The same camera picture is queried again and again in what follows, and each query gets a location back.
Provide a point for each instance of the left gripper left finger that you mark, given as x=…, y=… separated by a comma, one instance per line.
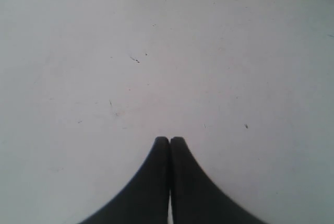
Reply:
x=145, y=198

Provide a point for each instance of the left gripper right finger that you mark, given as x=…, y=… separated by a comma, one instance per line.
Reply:
x=194, y=197

